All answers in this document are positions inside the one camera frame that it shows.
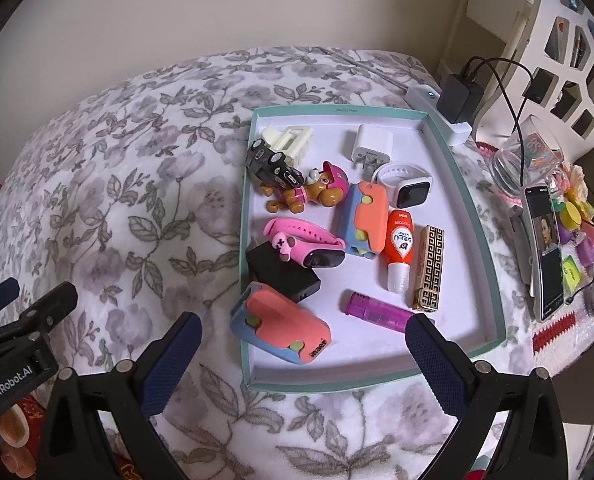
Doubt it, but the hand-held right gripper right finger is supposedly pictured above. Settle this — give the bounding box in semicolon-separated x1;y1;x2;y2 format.
404;314;570;480

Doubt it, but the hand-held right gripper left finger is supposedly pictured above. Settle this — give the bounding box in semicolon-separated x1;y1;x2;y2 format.
34;311;203;480

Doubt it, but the teal cardboard box lid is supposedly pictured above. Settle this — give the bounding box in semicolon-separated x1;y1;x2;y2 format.
239;106;508;393

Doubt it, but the purple lighter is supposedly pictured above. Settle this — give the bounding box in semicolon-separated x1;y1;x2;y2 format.
339;290;435;332

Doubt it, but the gold patterned box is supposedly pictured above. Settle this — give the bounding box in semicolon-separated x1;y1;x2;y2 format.
409;225;445;311

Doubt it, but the orange blue silicone case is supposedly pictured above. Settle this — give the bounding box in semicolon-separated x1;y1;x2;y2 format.
331;180;390;260
229;282;334;365

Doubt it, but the orange white tube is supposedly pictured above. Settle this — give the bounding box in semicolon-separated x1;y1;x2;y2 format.
384;210;418;293

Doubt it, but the black power bank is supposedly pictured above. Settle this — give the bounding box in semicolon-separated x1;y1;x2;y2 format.
245;244;322;305

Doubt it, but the white smartwatch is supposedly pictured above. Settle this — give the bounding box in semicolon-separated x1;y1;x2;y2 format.
372;160;434;209

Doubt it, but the pink smartwatch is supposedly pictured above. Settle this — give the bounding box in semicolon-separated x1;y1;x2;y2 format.
263;217;347;268

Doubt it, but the pink toy dog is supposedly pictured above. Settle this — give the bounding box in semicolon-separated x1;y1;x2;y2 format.
266;161;350;214

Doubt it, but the black toy car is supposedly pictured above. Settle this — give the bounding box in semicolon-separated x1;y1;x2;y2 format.
244;139;305;190

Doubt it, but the white charger plug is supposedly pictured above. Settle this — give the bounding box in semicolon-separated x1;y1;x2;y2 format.
347;124;389;172

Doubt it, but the cream hair claw clip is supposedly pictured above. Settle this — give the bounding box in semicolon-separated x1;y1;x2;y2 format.
262;125;314;167

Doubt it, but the cream orange bowl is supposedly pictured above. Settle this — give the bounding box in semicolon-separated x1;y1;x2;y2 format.
0;402;30;448

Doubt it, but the white phone stand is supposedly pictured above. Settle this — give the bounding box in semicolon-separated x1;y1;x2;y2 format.
509;210;542;318

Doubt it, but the smartphone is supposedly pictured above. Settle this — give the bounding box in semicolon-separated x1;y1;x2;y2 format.
523;184;564;323

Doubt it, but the green yellow packet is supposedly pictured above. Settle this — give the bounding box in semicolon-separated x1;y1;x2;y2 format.
562;255;584;293

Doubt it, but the floral blanket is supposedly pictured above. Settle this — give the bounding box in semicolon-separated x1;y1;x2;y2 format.
0;46;594;480

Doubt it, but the yellow round toy block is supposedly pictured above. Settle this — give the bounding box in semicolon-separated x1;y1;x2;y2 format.
561;202;585;231

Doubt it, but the clear glass cup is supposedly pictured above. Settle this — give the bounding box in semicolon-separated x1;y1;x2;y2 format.
489;115;565;196

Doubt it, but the white power strip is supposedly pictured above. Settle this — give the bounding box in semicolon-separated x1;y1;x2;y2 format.
404;85;472;147

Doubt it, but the cream fabric flower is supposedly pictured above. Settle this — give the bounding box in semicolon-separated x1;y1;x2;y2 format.
564;165;588;193

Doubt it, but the black charger adapter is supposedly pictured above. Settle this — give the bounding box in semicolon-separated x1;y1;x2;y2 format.
437;74;482;125

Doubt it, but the white lattice chair back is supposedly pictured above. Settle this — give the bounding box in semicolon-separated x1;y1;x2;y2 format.
472;0;594;146

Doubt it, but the black charging cable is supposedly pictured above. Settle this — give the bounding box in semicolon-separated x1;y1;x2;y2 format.
464;57;535;103
469;57;528;188

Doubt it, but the grey power strip cable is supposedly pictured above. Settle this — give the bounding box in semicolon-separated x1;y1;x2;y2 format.
342;52;413;92

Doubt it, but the cream wooden shelf frame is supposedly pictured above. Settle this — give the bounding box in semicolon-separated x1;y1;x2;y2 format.
434;0;540;78

